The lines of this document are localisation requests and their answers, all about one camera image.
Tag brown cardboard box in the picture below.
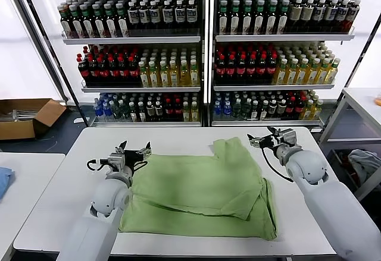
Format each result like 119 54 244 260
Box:
0 98 67 141

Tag grey crumpled cloth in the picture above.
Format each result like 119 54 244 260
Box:
348 149 381 195

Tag wrapped grey metal parts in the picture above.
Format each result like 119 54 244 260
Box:
0 109 39 122

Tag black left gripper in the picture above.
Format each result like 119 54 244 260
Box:
114 140 153 170

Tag black storage crate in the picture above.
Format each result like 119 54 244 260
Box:
329 149 363 198

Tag black slanted pole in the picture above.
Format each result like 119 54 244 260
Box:
322 13 381 133
16 0 90 128

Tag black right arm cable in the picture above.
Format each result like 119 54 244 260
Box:
260 145 295 183

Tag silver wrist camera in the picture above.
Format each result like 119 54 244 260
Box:
107 152 126 172
279 128 298 148

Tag dark drink bottle white cap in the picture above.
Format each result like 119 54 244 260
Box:
127 100 137 122
136 100 146 122

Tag blue folded cloth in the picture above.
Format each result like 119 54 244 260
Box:
0 166 15 202

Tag grey metal side table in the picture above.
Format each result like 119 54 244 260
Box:
317 87 381 207

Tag small red cap cola bottle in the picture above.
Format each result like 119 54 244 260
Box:
294 96 304 118
173 99 182 122
163 99 173 122
285 97 295 118

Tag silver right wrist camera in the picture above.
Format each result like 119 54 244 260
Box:
279 128 298 148

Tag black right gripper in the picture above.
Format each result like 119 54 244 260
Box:
246 126 284 151

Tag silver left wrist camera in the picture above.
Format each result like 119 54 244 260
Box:
107 152 126 172

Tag small yellow juice bottle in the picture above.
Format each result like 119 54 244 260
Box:
302 99 314 121
181 100 191 122
189 100 199 122
312 99 324 121

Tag light green polo shirt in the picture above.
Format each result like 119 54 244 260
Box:
118 136 279 242

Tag dark tea bottle white label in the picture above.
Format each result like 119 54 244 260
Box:
277 0 291 34
241 0 254 35
229 0 241 35
115 2 129 38
216 0 229 35
104 2 118 38
81 3 95 39
266 0 279 35
92 2 106 39
70 4 84 39
254 0 266 35
59 2 73 39

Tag grey metal shelf unit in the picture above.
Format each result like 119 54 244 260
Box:
40 0 208 128
208 0 376 133

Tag red item in crate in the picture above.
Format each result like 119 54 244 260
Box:
342 152 358 184

